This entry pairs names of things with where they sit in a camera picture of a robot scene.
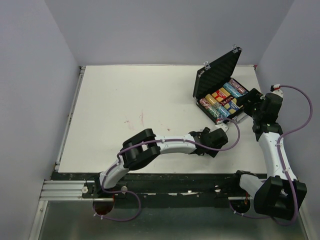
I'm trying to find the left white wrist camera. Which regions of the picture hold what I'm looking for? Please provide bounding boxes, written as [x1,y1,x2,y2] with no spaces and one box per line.
[215,120,230,133]

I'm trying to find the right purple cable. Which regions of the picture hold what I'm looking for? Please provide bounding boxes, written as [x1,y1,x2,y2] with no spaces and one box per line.
[228,84,314,227]

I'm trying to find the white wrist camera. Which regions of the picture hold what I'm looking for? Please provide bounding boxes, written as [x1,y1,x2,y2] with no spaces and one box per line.
[215,120,230,133]
[270,84,284,99]

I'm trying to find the aluminium frame rail left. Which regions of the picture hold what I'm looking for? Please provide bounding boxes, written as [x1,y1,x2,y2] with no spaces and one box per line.
[39,180,85,201]

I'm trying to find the gold chip row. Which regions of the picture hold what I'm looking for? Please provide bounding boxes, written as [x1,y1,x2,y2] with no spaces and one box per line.
[205,94,219,106]

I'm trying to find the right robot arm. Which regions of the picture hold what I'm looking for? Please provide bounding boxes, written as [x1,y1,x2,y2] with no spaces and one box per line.
[230,84,307,222]

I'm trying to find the red white chip row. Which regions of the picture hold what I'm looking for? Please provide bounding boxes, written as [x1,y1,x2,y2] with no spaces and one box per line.
[199,98,212,111]

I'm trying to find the red card deck box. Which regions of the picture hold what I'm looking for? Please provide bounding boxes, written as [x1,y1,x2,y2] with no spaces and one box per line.
[211,87,231,103]

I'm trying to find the black poker case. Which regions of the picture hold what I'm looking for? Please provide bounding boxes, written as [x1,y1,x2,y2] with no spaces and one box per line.
[192,45,249,124]

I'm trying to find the aluminium table edge rail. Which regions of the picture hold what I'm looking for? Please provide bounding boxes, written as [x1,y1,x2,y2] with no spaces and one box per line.
[54,66,86,172]

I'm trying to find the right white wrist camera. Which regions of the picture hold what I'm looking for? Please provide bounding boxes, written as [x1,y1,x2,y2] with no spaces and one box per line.
[270,84,284,99]

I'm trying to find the light blue chip stack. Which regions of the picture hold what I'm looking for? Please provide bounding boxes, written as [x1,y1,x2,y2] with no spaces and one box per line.
[223,82,236,94]
[230,89,243,98]
[215,104,230,118]

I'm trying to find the green blue chip row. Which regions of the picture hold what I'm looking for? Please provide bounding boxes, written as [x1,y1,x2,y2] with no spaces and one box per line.
[207,106,224,124]

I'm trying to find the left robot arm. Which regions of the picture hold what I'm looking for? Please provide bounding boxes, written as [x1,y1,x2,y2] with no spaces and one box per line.
[93,127,228,198]

